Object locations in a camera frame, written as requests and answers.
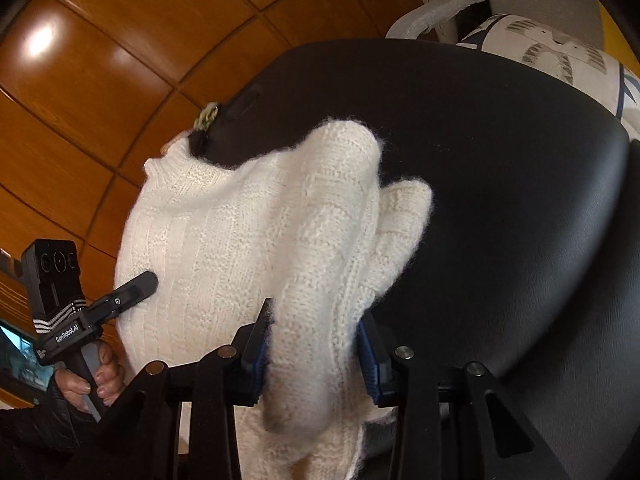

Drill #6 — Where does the cream knitted sweater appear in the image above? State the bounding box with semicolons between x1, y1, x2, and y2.
115;120;433;479

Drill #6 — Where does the person's left hand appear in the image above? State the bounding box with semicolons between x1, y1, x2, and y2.
54;342;125;414

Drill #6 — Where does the black round leather stool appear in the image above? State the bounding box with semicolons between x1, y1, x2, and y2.
190;39;639;479

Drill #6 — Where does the white patterned pillow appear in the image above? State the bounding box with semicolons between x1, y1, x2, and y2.
458;14;639;140

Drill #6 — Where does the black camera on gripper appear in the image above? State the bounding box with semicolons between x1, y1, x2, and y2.
21;238;87;336

